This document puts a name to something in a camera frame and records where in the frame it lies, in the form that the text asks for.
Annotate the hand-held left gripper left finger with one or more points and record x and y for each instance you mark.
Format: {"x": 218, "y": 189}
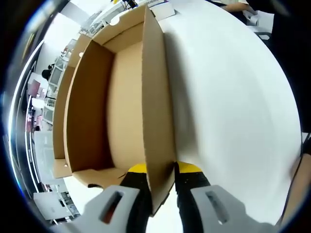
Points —
{"x": 133, "y": 201}

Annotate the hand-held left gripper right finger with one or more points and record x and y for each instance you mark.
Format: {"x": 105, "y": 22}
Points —
{"x": 198, "y": 216}

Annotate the brown cardboard shoe box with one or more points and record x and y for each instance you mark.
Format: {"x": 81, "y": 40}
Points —
{"x": 158, "y": 109}

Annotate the blue soft tissue pack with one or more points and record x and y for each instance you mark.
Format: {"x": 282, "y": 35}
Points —
{"x": 162, "y": 11}

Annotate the white desk partition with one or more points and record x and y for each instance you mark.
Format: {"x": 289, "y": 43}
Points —
{"x": 43, "y": 153}

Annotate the person's dark clothed body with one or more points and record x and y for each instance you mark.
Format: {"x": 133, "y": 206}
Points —
{"x": 291, "y": 60}

